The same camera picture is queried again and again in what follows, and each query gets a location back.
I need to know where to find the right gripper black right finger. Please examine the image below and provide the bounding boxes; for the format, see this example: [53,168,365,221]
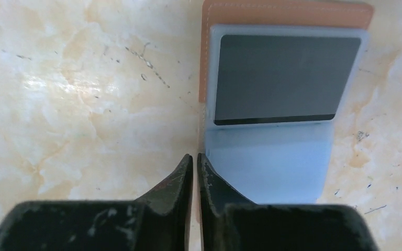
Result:
[197,153,378,250]

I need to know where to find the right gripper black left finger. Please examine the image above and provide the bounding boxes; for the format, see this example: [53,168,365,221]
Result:
[0,155,193,250]

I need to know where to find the brown leather card holder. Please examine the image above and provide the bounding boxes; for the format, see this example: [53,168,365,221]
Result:
[199,1,374,215]

